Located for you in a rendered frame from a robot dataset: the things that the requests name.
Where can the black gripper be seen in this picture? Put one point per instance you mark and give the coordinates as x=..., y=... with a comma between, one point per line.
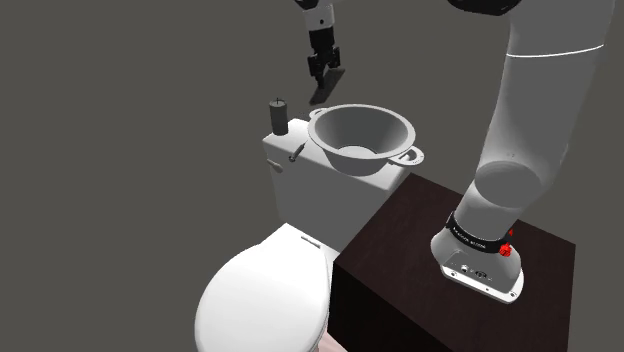
x=322, y=40

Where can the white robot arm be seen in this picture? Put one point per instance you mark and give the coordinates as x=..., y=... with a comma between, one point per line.
x=531, y=122

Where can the dark grey cylinder candle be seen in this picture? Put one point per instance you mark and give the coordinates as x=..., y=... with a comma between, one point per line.
x=279, y=117

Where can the small grey pen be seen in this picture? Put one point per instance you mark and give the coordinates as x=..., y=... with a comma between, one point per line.
x=297, y=152

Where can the white toilet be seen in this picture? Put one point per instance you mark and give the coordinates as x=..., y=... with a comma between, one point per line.
x=312, y=195

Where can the dark brown robot stand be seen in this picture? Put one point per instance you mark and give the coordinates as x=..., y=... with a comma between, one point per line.
x=400, y=253

